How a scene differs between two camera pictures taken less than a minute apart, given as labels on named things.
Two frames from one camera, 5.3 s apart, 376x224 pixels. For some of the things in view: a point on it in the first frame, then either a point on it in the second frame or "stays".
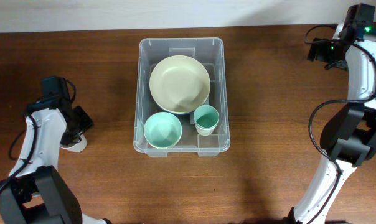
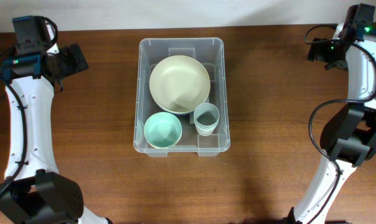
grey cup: [78, 147] → [206, 116]
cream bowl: [179, 93] stays
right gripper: [320, 55] stays
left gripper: [70, 137] → [75, 66]
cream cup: [205, 126] stays
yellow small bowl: [162, 132] stays
